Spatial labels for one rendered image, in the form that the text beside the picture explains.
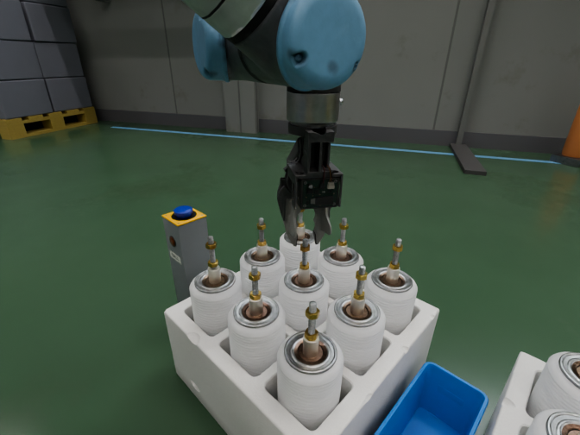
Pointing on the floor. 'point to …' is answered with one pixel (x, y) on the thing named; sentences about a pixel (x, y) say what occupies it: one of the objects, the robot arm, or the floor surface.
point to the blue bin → (436, 406)
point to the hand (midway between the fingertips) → (305, 236)
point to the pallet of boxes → (40, 69)
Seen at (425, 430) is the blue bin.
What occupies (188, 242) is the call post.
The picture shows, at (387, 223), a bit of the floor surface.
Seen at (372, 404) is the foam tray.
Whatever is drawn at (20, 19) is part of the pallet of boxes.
